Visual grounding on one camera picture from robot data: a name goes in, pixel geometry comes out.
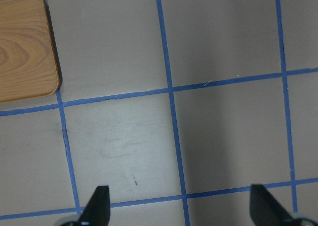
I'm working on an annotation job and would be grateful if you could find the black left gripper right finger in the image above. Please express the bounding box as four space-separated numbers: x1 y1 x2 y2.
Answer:
249 184 297 226

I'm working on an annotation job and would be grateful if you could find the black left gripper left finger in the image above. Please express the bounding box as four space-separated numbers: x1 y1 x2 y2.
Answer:
77 186 110 226

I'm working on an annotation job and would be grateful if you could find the wooden tray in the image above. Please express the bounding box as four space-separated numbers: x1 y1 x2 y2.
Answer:
0 0 62 103

